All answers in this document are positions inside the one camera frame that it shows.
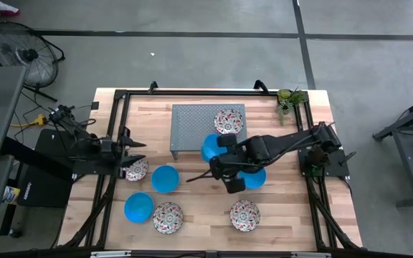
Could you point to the blue plastic mini bowl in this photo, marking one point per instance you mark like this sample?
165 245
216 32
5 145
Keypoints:
139 208
165 179
257 181
209 147

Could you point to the person's white pink shoe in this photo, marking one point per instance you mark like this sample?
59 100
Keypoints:
5 9

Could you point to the black equipment case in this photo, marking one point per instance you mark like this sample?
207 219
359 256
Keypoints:
45 186

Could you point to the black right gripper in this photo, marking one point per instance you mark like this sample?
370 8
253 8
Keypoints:
228 166

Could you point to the grey perforated metal shelf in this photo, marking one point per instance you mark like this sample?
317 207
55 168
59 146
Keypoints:
188 125

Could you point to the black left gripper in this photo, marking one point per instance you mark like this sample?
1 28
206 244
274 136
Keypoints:
113 152

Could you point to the dark grey metal stand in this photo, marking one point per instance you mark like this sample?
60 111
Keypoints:
405 165

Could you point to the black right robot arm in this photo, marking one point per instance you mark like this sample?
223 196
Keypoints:
285 143

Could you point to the black table clamp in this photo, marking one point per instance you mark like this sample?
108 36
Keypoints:
152 86
261 85

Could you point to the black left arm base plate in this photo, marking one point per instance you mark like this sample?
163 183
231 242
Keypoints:
84 172

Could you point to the yellow white packet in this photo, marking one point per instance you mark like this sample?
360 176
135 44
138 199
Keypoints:
11 194

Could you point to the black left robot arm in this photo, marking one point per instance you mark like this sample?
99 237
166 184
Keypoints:
84 143

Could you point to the silver metal bracket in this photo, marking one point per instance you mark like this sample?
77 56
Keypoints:
109 254
310 255

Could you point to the small potted green plant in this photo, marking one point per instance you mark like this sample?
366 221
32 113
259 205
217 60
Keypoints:
289 97

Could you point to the small black square tag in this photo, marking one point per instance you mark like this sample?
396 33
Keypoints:
95 105

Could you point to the black floor fan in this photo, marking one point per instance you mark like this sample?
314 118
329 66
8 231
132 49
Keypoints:
29 54

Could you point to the floral patterned mini bowl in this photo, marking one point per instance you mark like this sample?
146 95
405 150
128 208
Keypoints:
245 215
167 218
228 121
138 172

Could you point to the black aluminium table frame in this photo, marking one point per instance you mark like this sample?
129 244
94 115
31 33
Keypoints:
210 93

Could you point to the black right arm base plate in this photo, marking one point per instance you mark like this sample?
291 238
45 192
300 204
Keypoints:
337 168

